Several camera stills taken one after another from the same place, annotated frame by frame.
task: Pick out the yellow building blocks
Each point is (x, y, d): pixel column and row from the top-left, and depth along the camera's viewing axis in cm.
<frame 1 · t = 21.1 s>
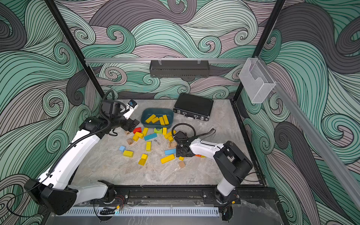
left hand: (130, 115, 75), fingers open
right hand: (179, 154, 89), fingers open
teal plastic bin: (157, 117, 109), point 2 cm above the table
black hard case: (193, 107, 119), on the table
yellow long block: (165, 118, 109), on the table
yellow block: (150, 118, 109), on the table
yellow long block centre: (162, 123, 106), point 2 cm above the table
green arch block: (157, 131, 100), point 2 cm above the table
teal long block: (150, 136, 100), on the table
light blue long block: (170, 152, 92), on the table
natural wood cube: (182, 164, 87), on the table
yellow long block lower: (167, 159, 88), on the table
yellow long block right: (181, 158, 87), point 2 cm above the table
yellow long block upper: (166, 135, 99), on the table
small light blue block: (122, 148, 92), point 2 cm above the table
lettered wood cube: (127, 132, 99), point 2 cm above the table

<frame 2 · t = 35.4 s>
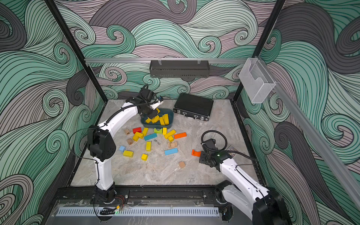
left hand: (154, 110, 91), fingers open
right hand: (203, 158, 84), fingers open
orange long block: (180, 135, 102), on the table
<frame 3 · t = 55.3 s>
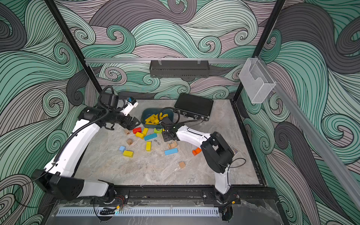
left hand: (132, 116, 74), fingers open
right hand: (166, 136, 91), fingers open
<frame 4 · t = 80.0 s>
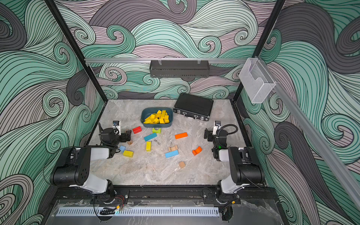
left hand: (123, 129, 94), fingers open
right hand: (212, 128, 94), fingers open
